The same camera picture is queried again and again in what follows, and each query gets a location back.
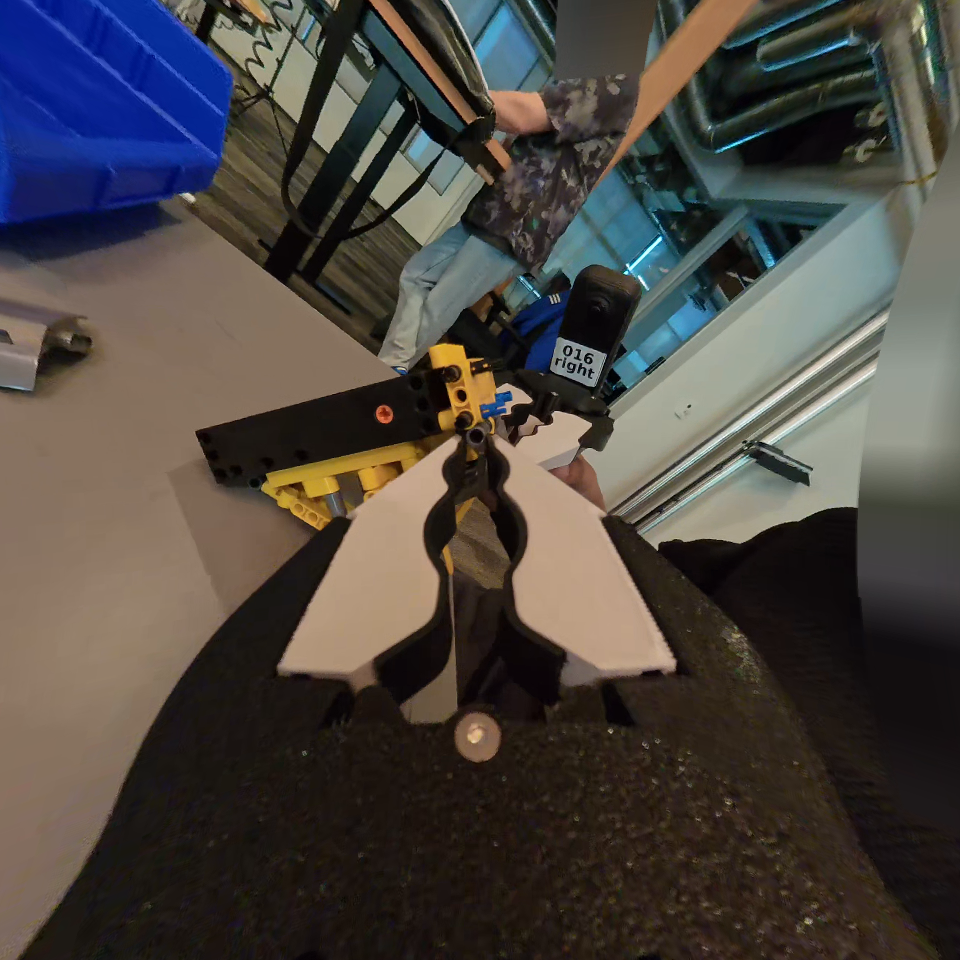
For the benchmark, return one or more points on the metal wall rail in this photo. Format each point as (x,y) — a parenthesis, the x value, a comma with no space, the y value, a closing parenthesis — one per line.
(750,420)

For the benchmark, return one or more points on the black and yellow brick model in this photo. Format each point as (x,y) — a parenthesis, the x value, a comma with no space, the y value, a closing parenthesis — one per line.
(322,424)

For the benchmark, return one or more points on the black wall bracket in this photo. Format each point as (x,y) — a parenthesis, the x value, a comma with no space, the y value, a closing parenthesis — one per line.
(776,461)

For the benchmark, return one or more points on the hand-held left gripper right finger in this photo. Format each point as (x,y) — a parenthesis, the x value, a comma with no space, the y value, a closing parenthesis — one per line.
(585,592)

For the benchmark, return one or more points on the blue cloth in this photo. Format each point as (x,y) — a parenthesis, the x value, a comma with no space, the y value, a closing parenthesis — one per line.
(536,330)

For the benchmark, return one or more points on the blue plastic bin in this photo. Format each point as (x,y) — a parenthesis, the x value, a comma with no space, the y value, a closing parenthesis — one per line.
(97,97)

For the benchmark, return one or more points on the silver ventilation ducts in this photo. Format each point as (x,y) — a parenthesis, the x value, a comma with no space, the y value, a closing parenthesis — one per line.
(795,82)

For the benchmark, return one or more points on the black-legged wooden table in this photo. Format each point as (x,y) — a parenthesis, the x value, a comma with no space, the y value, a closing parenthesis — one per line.
(352,150)

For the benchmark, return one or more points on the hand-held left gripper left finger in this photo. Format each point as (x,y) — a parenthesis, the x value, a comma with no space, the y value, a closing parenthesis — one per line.
(375,585)

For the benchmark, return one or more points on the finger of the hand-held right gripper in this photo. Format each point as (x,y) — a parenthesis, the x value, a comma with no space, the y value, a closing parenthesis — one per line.
(564,446)

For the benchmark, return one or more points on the person's right hand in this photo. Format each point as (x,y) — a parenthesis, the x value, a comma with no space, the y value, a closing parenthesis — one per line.
(581,484)

